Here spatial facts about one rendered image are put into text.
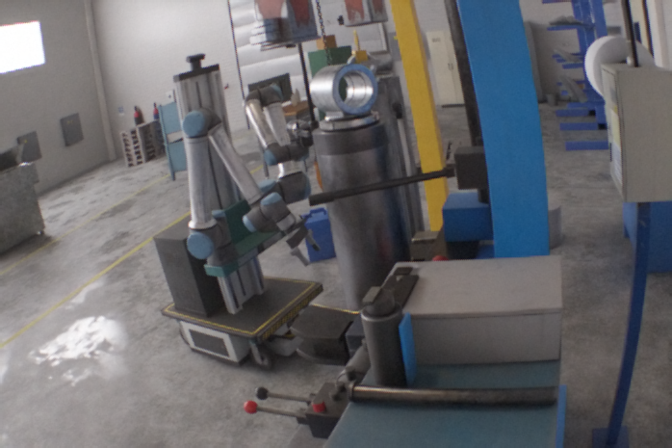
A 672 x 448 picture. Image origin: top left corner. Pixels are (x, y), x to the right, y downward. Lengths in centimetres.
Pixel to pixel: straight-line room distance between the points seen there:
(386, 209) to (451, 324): 53
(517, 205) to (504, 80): 32
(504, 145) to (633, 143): 45
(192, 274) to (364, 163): 189
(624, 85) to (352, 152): 82
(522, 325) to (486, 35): 68
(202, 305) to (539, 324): 247
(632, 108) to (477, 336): 82
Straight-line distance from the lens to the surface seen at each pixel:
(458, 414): 94
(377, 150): 142
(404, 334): 96
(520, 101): 128
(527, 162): 131
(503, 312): 99
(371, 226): 145
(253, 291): 335
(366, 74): 145
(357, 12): 159
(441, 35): 1157
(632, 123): 150
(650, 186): 156
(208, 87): 307
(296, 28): 127
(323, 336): 138
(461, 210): 156
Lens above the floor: 170
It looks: 19 degrees down
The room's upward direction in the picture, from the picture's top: 11 degrees counter-clockwise
